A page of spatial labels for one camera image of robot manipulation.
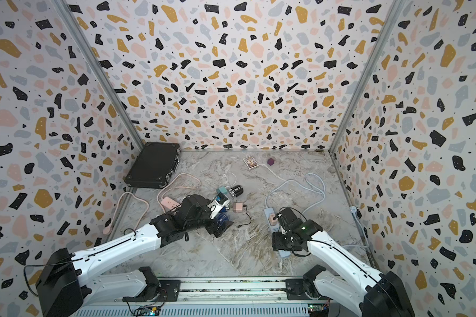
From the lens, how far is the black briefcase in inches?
40.4

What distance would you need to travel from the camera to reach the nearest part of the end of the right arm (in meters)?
0.58

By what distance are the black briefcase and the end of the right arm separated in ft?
2.18
